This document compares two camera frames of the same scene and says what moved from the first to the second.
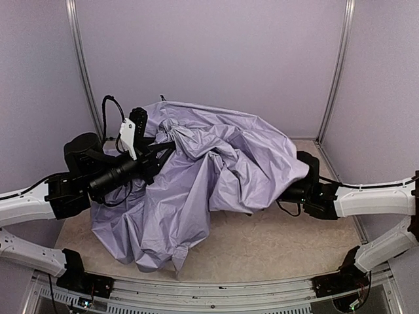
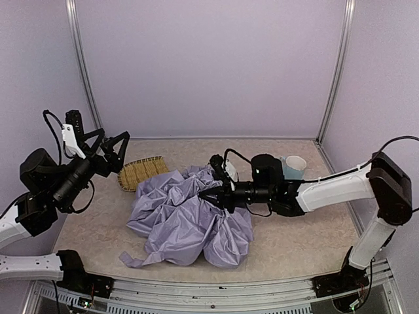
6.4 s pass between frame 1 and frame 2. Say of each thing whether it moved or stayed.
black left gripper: moved
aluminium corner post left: stayed
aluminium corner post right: stayed
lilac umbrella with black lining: moved
